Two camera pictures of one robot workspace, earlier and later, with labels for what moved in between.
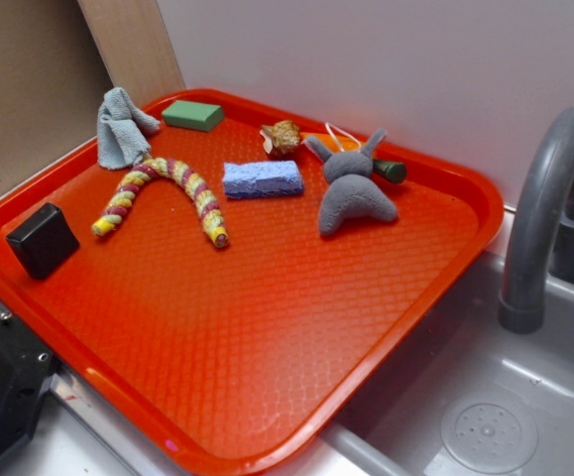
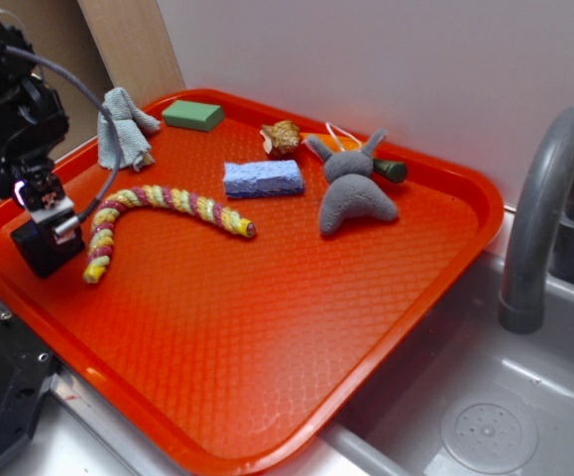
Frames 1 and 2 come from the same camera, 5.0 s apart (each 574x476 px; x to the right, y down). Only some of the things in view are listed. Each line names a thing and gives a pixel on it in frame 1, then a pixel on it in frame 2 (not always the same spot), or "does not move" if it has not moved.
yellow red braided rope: [143, 171] -> [100, 239]
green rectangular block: [193, 115] does not move
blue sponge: [262, 178] does not move
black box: [43, 240] does not move
